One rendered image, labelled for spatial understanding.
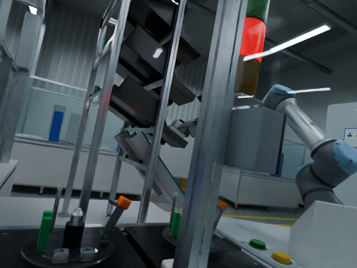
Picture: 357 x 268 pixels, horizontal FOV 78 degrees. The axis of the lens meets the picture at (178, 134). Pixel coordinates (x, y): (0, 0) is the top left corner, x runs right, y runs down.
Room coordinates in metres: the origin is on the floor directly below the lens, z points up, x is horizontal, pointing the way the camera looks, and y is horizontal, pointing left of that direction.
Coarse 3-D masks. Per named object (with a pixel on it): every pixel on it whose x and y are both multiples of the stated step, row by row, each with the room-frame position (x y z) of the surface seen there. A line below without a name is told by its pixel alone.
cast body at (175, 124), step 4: (176, 120) 0.76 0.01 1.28; (180, 120) 0.78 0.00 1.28; (172, 124) 0.77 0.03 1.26; (176, 124) 0.76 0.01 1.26; (180, 124) 0.77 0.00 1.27; (172, 128) 0.76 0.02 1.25; (176, 128) 0.76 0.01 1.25; (184, 128) 0.77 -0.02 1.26; (176, 132) 0.76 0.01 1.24; (180, 132) 0.77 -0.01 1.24; (180, 136) 0.77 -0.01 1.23; (184, 136) 0.78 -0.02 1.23
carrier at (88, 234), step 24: (48, 216) 0.35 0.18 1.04; (72, 216) 0.38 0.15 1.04; (0, 240) 0.40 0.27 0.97; (24, 240) 0.41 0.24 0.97; (48, 240) 0.38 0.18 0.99; (72, 240) 0.37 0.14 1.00; (96, 240) 0.41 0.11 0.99; (120, 240) 0.48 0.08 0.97; (0, 264) 0.33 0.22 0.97; (24, 264) 0.32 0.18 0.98; (48, 264) 0.32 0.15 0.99; (72, 264) 0.33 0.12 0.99; (96, 264) 0.35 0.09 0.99; (120, 264) 0.39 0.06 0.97; (144, 264) 0.40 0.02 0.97
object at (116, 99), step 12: (132, 84) 0.65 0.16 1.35; (120, 96) 0.64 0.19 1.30; (132, 96) 0.65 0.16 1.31; (144, 96) 0.67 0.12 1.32; (132, 108) 0.65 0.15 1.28; (144, 108) 0.67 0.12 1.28; (156, 108) 0.68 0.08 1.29; (144, 120) 0.70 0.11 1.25; (168, 132) 0.70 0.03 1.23; (168, 144) 0.83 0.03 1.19; (180, 144) 0.72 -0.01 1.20
